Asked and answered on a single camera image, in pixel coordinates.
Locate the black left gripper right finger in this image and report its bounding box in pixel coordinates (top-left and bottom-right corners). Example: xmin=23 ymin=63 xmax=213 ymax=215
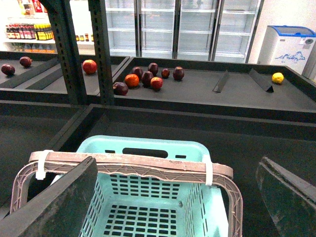
xmin=256 ymin=157 xmax=316 ymax=237

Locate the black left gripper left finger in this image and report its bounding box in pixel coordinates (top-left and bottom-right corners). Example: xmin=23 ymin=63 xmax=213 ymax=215
xmin=0 ymin=157 xmax=97 ymax=237

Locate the light blue plastic basket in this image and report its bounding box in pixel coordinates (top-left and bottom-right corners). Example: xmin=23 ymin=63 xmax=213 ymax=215
xmin=78 ymin=135 xmax=229 ymax=237

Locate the red yellow apple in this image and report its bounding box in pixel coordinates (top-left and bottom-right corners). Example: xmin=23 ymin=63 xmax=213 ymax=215
xmin=150 ymin=77 xmax=163 ymax=90

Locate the dark red apple front left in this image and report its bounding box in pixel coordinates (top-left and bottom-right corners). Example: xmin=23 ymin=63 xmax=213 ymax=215
xmin=113 ymin=82 xmax=128 ymax=96

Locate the dark red apple back left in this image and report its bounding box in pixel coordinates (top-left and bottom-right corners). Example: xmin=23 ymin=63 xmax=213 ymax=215
xmin=132 ymin=67 xmax=143 ymax=80

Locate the white zip tie left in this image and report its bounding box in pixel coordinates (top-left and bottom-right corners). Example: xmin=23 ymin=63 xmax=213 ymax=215
xmin=36 ymin=150 xmax=53 ymax=180

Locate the white zip tie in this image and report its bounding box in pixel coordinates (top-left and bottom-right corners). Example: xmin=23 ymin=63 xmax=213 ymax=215
xmin=36 ymin=150 xmax=53 ymax=180
xmin=202 ymin=155 xmax=213 ymax=186

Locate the white zip tie right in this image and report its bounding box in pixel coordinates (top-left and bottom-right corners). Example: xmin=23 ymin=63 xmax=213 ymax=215
xmin=202 ymin=155 xmax=213 ymax=186

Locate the black shelf divider right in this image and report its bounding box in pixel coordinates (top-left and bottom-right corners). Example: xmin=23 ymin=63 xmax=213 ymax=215
xmin=248 ymin=68 xmax=274 ymax=93

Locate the black shelf divider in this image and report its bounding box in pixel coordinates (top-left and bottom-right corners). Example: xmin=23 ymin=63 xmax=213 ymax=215
xmin=213 ymin=70 xmax=229 ymax=93
xmin=248 ymin=68 xmax=274 ymax=93

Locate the yellow lemon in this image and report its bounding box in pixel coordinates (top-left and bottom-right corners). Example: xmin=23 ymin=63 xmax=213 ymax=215
xmin=272 ymin=72 xmax=284 ymax=84

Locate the black produce display tray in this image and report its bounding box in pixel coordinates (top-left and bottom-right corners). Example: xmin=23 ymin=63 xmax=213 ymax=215
xmin=113 ymin=57 xmax=316 ymax=123

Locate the black shelf divider left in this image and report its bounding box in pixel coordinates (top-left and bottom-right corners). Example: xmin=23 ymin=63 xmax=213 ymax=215
xmin=213 ymin=70 xmax=229 ymax=93

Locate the orange fruit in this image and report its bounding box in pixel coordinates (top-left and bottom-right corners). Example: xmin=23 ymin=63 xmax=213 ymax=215
xmin=124 ymin=74 xmax=139 ymax=88

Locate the dark red fruit far left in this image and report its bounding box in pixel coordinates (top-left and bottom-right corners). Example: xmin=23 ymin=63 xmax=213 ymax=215
xmin=1 ymin=64 xmax=15 ymax=76

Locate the dark red fruit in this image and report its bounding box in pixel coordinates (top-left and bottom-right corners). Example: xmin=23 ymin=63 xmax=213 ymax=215
xmin=1 ymin=64 xmax=15 ymax=76
xmin=19 ymin=56 xmax=33 ymax=68

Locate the dark red fruit upper left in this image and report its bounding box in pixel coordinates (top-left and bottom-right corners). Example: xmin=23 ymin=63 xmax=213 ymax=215
xmin=19 ymin=56 xmax=33 ymax=68

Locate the white blue chest freezer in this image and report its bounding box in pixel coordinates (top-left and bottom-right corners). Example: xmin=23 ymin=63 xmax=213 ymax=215
xmin=257 ymin=25 xmax=316 ymax=74

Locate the sauce bottles shelf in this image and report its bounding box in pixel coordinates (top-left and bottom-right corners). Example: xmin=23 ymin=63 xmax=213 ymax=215
xmin=0 ymin=0 xmax=95 ymax=55

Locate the glass door refrigerator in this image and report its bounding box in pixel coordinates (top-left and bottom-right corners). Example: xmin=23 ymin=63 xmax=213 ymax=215
xmin=105 ymin=0 xmax=263 ymax=63

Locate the red apple behind post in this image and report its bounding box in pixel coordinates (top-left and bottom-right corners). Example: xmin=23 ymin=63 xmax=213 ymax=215
xmin=82 ymin=59 xmax=97 ymax=75

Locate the black perforated shelf post left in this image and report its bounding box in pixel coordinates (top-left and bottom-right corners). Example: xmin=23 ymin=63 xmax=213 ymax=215
xmin=40 ymin=0 xmax=87 ymax=105

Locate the black perforated shelf post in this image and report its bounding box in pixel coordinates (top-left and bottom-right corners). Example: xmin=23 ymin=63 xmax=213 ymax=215
xmin=88 ymin=0 xmax=114 ymax=105
xmin=40 ymin=0 xmax=87 ymax=105

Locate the black perforated shelf post right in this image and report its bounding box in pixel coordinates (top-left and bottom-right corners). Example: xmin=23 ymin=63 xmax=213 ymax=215
xmin=88 ymin=0 xmax=114 ymax=105

